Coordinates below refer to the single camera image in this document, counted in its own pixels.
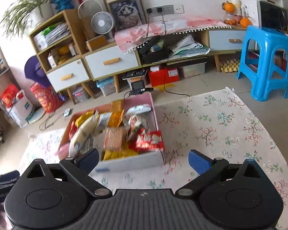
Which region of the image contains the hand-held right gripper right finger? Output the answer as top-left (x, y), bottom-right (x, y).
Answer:
top-left (175, 149), bottom-right (263, 197)

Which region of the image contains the yellow snack packet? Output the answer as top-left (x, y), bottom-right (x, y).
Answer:
top-left (74, 111), bottom-right (98, 128)
top-left (103, 149), bottom-right (138, 161)

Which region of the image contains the red flat box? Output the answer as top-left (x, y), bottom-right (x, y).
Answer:
top-left (147, 67), bottom-right (181, 87)

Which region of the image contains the wall power socket row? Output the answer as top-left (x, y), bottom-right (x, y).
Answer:
top-left (146, 4), bottom-right (184, 18)

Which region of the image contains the potted green plant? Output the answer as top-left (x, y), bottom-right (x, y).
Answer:
top-left (1, 0), bottom-right (61, 30)

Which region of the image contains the blue plush toy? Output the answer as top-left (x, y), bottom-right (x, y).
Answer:
top-left (50, 0), bottom-right (74, 12)

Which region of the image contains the small white desk fan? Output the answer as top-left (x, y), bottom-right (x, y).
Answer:
top-left (91, 11), bottom-right (115, 40)

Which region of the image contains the orange toy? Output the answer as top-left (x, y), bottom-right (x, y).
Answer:
top-left (57, 45), bottom-right (70, 60)

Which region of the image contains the shiny red snack packet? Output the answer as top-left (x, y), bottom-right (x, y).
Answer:
top-left (128, 129), bottom-right (166, 152)

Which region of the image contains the stack of papers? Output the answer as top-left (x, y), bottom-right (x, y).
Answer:
top-left (40, 23), bottom-right (70, 46)

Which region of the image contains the small white box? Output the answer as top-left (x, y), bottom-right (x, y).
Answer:
top-left (47, 52), bottom-right (57, 68)

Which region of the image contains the blue plastic stool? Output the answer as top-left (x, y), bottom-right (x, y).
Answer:
top-left (236, 25), bottom-right (288, 101)

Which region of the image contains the white box with black top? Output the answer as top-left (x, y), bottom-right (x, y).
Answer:
top-left (122, 69), bottom-right (148, 88)

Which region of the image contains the clear storage box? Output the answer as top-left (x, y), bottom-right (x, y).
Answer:
top-left (96, 79), bottom-right (117, 97)
top-left (71, 85), bottom-right (91, 103)
top-left (180, 63), bottom-right (206, 79)

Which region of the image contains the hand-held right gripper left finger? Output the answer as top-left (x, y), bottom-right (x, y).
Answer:
top-left (26, 148), bottom-right (112, 198)

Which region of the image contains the folded white cloth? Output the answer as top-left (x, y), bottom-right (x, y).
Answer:
top-left (170, 35), bottom-right (211, 57)

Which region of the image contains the white flat box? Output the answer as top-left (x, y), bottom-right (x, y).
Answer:
top-left (34, 32), bottom-right (48, 49)

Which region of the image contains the pink cardboard box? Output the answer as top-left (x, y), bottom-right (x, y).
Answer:
top-left (58, 92), bottom-right (166, 173)

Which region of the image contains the black electronic device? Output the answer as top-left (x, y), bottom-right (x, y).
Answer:
top-left (131, 81), bottom-right (154, 97)

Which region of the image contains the red gift bag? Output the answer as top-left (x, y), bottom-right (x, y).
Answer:
top-left (1, 84), bottom-right (25, 108)

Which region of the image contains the framed cat picture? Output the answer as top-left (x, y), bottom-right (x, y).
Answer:
top-left (103, 0), bottom-right (147, 32)

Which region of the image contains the red round gift drum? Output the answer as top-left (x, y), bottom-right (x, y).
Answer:
top-left (30, 83), bottom-right (64, 113)

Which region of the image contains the low wooden drawer cabinet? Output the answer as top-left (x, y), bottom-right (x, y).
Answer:
top-left (83, 26), bottom-right (257, 101)

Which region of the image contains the white microwave oven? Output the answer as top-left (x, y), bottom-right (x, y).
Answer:
top-left (240, 0), bottom-right (288, 33)

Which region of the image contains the white carton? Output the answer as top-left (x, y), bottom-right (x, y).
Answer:
top-left (6, 90), bottom-right (36, 128)

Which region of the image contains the glass jar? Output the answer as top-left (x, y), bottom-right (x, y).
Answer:
top-left (223, 11), bottom-right (240, 27)

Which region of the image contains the brown cardboard box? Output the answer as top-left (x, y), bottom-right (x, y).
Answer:
top-left (86, 35), bottom-right (108, 51)

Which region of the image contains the large white round fan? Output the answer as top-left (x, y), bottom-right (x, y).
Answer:
top-left (77, 0), bottom-right (103, 39)

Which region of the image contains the pink printed cloth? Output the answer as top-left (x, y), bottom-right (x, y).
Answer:
top-left (114, 15), bottom-right (232, 53)

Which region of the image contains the black power cable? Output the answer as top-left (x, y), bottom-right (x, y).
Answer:
top-left (163, 61), bottom-right (190, 98)

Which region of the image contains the white round scale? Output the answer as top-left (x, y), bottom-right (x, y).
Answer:
top-left (26, 109), bottom-right (46, 125)

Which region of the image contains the black storage box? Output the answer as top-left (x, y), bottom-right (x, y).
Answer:
top-left (137, 37), bottom-right (172, 64)

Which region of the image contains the yellow egg tray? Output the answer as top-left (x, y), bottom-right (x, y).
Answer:
top-left (217, 58), bottom-right (241, 73)

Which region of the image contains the wooden shelf cabinet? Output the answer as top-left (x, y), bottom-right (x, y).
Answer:
top-left (29, 10), bottom-right (93, 104)

